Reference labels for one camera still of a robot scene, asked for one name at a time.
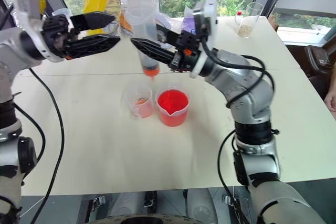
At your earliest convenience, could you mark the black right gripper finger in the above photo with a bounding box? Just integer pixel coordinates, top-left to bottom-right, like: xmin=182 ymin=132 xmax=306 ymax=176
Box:
xmin=155 ymin=23 xmax=182 ymax=49
xmin=130 ymin=38 xmax=176 ymax=66

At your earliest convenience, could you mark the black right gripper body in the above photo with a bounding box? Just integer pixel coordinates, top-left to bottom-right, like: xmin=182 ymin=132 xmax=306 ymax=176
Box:
xmin=170 ymin=30 xmax=204 ymax=73

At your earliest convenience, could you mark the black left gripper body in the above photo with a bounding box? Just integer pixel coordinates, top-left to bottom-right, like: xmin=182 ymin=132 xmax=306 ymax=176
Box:
xmin=41 ymin=13 xmax=77 ymax=59

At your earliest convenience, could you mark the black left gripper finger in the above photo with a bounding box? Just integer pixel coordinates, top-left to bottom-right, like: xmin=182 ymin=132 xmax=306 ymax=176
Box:
xmin=65 ymin=35 xmax=121 ymax=57
xmin=70 ymin=11 xmax=117 ymax=31

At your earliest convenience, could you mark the large clear plastic syringe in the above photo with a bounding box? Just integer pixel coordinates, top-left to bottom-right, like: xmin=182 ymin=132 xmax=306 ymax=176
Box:
xmin=123 ymin=0 xmax=161 ymax=83

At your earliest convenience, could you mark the measuring cup full of red liquid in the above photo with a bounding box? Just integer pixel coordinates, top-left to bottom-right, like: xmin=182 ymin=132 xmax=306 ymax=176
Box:
xmin=155 ymin=82 xmax=191 ymax=128

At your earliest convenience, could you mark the nearly empty clear measuring cup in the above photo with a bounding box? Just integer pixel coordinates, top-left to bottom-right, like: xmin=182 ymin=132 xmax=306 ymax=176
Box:
xmin=123 ymin=83 xmax=154 ymax=120

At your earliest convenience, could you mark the clear plastic bag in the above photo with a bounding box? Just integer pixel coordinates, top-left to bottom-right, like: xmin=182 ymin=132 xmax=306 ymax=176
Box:
xmin=154 ymin=10 xmax=185 ymax=32

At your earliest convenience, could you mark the orange packet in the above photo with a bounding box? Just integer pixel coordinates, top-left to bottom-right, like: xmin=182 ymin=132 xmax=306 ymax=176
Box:
xmin=119 ymin=3 xmax=135 ymax=36

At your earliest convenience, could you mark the small bottle with red cap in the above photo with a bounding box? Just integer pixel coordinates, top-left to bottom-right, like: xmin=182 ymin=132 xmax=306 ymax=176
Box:
xmin=234 ymin=10 xmax=245 ymax=29

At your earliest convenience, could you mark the tall glass with grains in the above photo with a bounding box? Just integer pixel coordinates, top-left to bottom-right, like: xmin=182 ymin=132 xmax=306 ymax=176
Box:
xmin=237 ymin=2 xmax=264 ymax=39

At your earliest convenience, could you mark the dark brown chair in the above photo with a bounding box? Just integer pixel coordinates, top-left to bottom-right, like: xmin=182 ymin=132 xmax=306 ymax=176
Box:
xmin=284 ymin=42 xmax=336 ymax=99

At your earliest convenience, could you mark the black device on chair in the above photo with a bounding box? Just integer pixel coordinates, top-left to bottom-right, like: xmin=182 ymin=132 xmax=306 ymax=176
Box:
xmin=304 ymin=45 xmax=332 ymax=74

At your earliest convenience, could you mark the metal table latch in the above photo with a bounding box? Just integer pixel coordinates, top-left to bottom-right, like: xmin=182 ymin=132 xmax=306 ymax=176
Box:
xmin=143 ymin=190 xmax=158 ymax=208
xmin=90 ymin=195 xmax=106 ymax=212
xmin=222 ymin=194 xmax=236 ymax=207

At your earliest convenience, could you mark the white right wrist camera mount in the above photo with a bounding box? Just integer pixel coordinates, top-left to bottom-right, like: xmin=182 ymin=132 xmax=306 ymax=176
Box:
xmin=188 ymin=0 xmax=219 ymax=78

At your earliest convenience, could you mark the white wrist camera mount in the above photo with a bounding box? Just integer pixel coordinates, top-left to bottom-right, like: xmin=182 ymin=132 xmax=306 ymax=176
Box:
xmin=11 ymin=0 xmax=69 ymax=63
xmin=188 ymin=0 xmax=219 ymax=78

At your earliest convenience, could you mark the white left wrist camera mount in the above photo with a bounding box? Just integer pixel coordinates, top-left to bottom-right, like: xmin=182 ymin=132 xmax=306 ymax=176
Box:
xmin=11 ymin=0 xmax=69 ymax=63

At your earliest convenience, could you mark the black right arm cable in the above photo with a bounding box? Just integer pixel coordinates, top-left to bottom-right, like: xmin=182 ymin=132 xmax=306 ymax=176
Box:
xmin=201 ymin=34 xmax=280 ymax=224

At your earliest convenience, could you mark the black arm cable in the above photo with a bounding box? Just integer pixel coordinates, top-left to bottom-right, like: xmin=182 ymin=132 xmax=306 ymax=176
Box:
xmin=13 ymin=68 xmax=66 ymax=224
xmin=201 ymin=34 xmax=280 ymax=224

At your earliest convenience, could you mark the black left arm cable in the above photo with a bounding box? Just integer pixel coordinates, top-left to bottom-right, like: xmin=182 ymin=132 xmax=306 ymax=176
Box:
xmin=13 ymin=68 xmax=66 ymax=224

